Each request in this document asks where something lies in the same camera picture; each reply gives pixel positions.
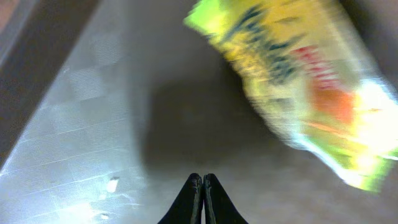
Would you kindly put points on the dark brown serving tray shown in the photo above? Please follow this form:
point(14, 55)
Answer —
point(108, 106)

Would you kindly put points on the yellow green snack wrapper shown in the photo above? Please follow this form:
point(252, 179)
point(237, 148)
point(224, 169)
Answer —
point(309, 76)

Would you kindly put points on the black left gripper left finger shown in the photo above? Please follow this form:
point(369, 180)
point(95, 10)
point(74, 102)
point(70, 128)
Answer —
point(188, 205)

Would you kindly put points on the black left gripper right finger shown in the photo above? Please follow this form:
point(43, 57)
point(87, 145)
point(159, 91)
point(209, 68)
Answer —
point(219, 209)

